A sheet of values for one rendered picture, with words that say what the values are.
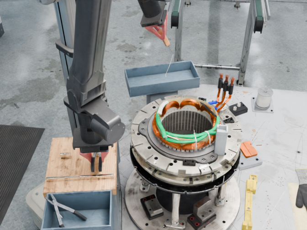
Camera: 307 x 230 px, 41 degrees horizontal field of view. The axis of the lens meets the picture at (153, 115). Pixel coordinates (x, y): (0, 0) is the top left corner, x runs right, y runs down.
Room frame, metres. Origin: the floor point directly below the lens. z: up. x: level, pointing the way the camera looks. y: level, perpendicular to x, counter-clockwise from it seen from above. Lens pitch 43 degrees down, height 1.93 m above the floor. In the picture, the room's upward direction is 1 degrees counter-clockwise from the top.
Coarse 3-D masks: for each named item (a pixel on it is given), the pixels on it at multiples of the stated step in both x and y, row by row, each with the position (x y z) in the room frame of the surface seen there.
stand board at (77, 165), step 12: (60, 144) 0.81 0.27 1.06; (72, 156) 0.76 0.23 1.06; (108, 156) 0.76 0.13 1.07; (48, 168) 0.72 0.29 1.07; (60, 168) 0.72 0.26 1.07; (72, 168) 0.72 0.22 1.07; (84, 168) 0.72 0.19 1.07; (96, 168) 0.72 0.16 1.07; (108, 168) 0.71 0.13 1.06; (72, 180) 0.68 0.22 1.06; (84, 180) 0.68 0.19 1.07; (96, 180) 0.67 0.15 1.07; (108, 180) 0.67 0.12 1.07; (48, 192) 0.64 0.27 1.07; (60, 192) 0.64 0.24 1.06
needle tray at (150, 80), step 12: (132, 72) 1.17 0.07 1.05; (144, 72) 1.18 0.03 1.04; (156, 72) 1.19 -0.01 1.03; (168, 72) 1.20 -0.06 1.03; (180, 72) 1.20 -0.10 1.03; (192, 72) 1.19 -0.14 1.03; (132, 84) 1.13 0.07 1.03; (144, 84) 1.13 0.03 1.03; (156, 84) 1.08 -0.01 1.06; (168, 84) 1.09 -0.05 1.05; (180, 84) 1.10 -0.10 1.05; (192, 84) 1.11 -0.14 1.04; (132, 96) 1.07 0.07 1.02; (156, 96) 1.10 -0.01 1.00
